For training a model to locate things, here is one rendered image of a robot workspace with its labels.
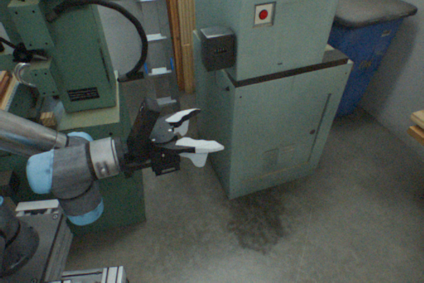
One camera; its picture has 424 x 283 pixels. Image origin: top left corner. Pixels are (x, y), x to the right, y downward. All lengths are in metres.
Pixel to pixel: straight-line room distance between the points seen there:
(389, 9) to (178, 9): 1.44
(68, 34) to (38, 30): 0.12
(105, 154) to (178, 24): 2.11
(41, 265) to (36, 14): 0.76
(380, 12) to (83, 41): 1.66
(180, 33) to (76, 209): 2.12
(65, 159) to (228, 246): 1.38
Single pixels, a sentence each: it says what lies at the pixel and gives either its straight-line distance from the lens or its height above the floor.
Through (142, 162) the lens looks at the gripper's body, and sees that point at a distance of 0.64.
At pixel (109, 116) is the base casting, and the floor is 0.80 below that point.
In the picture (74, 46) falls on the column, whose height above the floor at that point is 1.11.
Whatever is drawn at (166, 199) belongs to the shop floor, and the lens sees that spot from 2.04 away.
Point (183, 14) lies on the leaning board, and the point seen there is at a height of 0.71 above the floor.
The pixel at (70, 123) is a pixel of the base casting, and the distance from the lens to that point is 1.44.
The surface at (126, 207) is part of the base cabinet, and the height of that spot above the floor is 0.18.
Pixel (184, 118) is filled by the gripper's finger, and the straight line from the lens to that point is 0.67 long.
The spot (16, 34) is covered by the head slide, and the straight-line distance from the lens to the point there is 1.38.
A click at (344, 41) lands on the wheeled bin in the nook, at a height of 0.79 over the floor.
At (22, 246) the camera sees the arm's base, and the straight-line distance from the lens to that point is 1.02.
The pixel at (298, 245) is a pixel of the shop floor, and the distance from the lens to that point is 1.92.
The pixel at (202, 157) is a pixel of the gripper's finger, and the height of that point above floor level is 1.22.
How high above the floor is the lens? 1.66
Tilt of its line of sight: 42 degrees down
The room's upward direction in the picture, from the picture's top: straight up
